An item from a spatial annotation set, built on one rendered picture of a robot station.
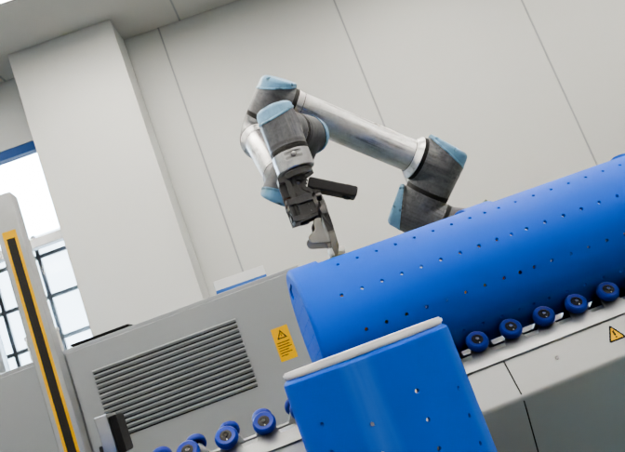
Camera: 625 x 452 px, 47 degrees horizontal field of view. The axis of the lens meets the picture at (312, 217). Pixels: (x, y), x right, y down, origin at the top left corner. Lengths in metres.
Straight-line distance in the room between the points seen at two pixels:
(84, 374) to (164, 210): 1.33
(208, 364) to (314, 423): 2.06
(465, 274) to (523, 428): 0.31
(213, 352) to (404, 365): 2.14
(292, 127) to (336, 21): 3.27
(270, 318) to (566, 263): 1.82
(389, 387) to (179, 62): 3.97
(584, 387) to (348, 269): 0.51
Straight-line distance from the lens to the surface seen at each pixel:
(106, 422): 1.50
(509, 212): 1.55
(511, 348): 1.50
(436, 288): 1.44
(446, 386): 1.11
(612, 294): 1.59
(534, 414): 1.50
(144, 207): 4.31
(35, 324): 1.90
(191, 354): 3.17
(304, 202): 1.60
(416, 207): 2.42
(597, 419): 1.57
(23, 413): 3.39
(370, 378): 1.06
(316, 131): 1.74
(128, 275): 4.27
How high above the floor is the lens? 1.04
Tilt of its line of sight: 10 degrees up
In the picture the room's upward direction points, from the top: 20 degrees counter-clockwise
